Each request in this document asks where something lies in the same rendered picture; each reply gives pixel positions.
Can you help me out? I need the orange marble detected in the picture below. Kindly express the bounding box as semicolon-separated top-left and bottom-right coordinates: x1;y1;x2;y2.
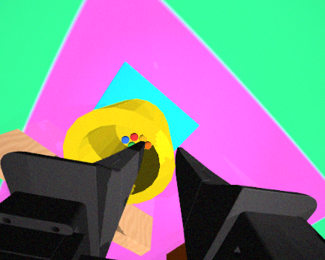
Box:
145;141;152;150

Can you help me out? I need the blue marble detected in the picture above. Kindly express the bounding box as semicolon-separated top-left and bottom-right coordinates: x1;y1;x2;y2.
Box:
121;136;129;144

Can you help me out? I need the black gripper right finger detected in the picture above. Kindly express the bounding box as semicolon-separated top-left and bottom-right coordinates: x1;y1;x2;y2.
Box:
175;147;317;260

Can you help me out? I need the yellow marble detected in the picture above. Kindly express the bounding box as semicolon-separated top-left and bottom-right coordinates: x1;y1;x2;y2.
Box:
139;135;147;142

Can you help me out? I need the tan wooden flat bar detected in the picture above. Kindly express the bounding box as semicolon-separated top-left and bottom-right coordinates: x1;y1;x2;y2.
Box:
0;128;153;256

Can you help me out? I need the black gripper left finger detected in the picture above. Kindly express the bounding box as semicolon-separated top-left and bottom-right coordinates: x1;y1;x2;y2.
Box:
0;141;146;258

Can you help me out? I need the red marble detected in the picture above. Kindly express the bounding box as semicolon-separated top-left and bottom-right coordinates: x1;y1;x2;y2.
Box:
130;133;138;141

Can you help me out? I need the yellow cup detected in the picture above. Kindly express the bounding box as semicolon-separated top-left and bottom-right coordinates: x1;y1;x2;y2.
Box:
63;98;175;204

